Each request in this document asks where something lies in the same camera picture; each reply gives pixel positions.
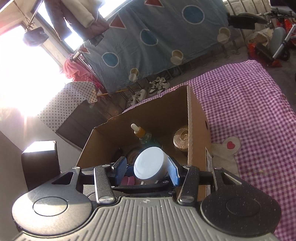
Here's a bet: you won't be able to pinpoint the white green supplement bottle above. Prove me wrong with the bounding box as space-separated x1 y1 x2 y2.
133 147 169 183

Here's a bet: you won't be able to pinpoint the gold lidded black jar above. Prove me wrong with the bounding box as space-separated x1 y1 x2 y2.
173 125 189 152

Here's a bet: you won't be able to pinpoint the green dropper bottle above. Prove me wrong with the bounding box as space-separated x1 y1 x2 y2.
130 123 152 145

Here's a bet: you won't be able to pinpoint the black tape roll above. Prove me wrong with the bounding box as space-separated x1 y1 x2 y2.
126 147 142 165

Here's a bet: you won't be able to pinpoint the polka dot cloth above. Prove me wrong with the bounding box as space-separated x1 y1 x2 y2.
38 82 98 132

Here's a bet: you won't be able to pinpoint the open cardboard box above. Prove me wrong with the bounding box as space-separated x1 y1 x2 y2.
77 85 211 171

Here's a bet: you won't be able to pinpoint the dark cabinet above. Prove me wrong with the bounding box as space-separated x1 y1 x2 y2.
56 100 110 149

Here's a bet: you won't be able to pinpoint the white sneaker pair left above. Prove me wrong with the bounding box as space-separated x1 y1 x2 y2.
128 89 147 106

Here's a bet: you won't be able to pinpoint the purple checkered tablecloth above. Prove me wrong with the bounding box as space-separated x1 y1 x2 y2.
122 59 296 241

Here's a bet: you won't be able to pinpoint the pink hanging clothes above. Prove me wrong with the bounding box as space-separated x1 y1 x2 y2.
63 54 107 93

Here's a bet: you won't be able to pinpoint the white brown sneaker pair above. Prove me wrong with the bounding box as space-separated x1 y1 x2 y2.
149 76 170 96

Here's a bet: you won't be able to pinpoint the blue patterned hanging blanket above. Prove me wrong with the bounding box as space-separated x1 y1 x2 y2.
82 1 240 93

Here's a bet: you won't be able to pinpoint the dark hanging jacket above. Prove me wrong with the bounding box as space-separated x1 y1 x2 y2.
44 0 109 41

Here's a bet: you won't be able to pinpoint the black cushioned leg rest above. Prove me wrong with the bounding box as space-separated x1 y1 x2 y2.
227 12 267 30

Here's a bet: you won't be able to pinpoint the black wheelchair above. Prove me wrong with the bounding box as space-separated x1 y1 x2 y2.
254 1 295 67

